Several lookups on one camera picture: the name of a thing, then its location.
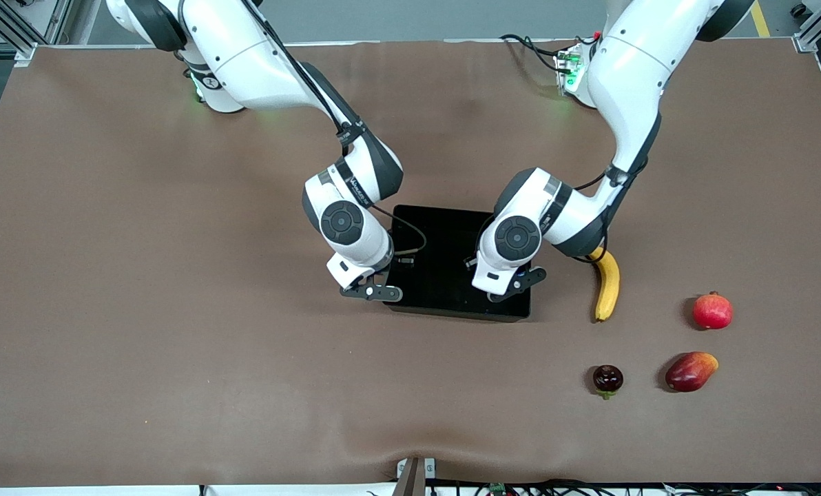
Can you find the black plastic box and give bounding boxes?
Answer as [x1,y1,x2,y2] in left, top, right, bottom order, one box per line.
[383,205,532,323]

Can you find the yellow banana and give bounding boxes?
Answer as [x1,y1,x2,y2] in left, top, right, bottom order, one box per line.
[588,248,621,323]

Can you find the dark purple mangosteen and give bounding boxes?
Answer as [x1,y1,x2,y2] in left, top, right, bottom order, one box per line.
[592,364,625,400]

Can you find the brown table mat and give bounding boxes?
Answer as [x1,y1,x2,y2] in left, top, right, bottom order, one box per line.
[0,38,821,486]

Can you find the red yellow mango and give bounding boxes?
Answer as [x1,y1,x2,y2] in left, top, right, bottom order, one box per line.
[664,351,720,393]

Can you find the red pomegranate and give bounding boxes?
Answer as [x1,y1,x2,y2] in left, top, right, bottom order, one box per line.
[692,291,734,331]

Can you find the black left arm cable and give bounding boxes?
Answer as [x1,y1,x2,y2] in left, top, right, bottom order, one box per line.
[574,114,652,264]

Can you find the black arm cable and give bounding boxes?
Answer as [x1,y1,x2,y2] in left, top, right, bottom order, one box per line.
[574,114,652,264]
[245,0,426,257]

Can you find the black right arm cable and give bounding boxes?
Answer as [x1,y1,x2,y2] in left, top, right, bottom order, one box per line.
[245,0,426,257]

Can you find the black left base cable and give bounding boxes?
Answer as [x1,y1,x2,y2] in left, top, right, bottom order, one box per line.
[499,32,564,74]

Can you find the black floor cables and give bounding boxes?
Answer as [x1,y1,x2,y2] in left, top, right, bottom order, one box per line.
[428,478,821,496]

